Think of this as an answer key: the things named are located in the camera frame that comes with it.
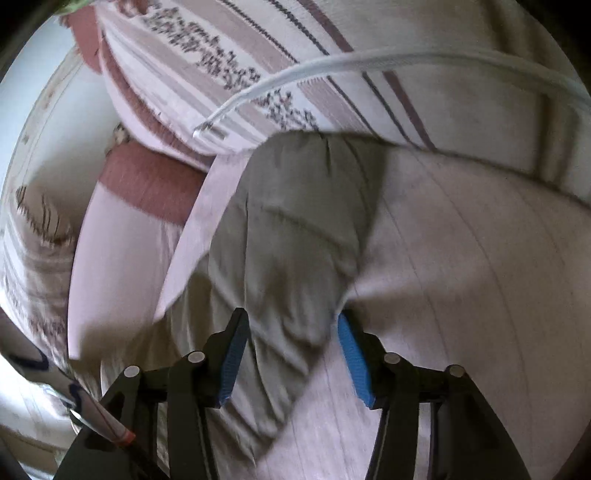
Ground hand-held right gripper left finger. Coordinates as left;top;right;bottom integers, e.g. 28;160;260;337
55;308;250;480

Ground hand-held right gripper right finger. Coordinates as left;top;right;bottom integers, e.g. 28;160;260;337
337;309;541;480

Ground olive puffer jacket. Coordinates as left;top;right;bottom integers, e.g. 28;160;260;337
99;129;389;467

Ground pink quilted bed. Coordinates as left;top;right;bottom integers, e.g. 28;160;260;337
68;141;591;480

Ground white stick with orange tip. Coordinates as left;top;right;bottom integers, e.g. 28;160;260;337
69;388;137;446

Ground pink bolster with red ends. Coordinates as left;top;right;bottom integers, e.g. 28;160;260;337
100;141;218;227

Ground striped floral pillow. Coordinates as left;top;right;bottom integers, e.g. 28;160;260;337
0;185;77;356

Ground striped floral side cushion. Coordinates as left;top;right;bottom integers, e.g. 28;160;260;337
99;0;591;204

